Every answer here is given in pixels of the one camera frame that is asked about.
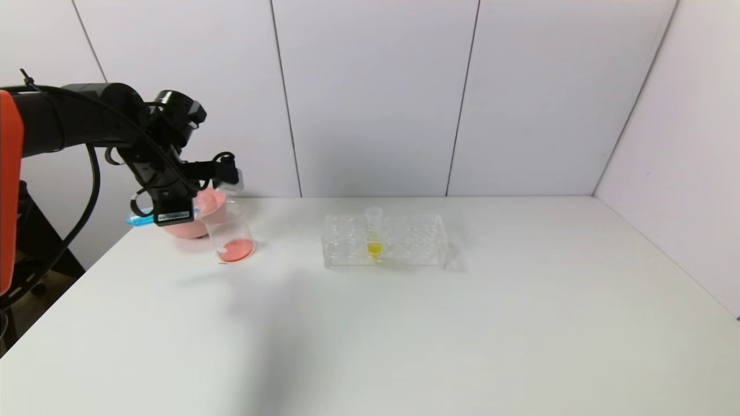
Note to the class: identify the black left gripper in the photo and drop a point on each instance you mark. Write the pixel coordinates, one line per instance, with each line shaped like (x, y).
(173, 216)

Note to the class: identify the test tube with blue pigment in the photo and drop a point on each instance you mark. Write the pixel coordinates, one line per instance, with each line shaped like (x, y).
(139, 219)

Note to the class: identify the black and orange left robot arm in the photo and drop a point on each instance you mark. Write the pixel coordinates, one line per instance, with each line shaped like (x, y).
(69, 118)

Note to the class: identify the test tube with yellow pigment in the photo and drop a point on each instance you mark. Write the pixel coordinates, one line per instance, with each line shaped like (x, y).
(374, 248)

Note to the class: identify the clear acrylic test tube rack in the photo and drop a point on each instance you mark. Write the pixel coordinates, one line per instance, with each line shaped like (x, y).
(416, 248)

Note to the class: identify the pink plastic bowl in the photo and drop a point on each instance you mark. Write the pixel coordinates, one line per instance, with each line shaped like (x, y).
(202, 222)

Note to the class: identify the clear glass beaker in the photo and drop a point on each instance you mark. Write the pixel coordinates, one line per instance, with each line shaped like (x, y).
(237, 249)

